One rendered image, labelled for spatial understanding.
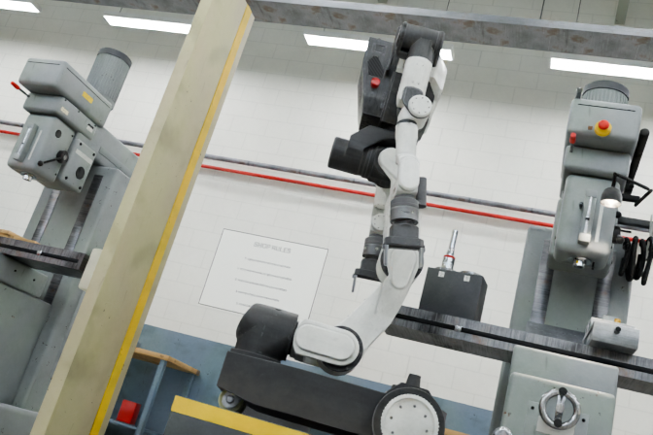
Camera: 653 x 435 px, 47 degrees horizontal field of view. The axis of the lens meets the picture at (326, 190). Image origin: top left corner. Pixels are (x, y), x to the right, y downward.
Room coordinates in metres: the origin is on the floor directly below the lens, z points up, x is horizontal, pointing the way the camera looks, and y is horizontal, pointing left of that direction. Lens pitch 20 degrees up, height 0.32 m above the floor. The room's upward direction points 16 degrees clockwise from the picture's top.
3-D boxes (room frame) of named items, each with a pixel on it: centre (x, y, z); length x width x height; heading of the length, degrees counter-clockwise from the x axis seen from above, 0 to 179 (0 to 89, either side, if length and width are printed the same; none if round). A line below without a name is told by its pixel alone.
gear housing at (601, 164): (2.76, -1.02, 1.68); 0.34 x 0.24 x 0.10; 161
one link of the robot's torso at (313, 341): (2.45, -0.14, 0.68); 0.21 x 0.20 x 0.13; 88
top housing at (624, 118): (2.73, -1.01, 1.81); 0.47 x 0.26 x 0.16; 161
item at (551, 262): (2.90, -1.07, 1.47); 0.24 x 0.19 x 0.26; 71
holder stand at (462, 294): (2.85, -0.59, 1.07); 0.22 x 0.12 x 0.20; 65
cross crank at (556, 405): (2.24, -0.84, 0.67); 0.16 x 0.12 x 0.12; 161
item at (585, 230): (2.61, -0.97, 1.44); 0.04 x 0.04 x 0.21; 71
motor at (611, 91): (2.95, -1.08, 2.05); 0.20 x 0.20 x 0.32
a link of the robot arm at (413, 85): (2.22, -0.19, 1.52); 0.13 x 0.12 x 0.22; 0
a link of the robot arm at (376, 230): (2.66, -0.24, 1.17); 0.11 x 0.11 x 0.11; 87
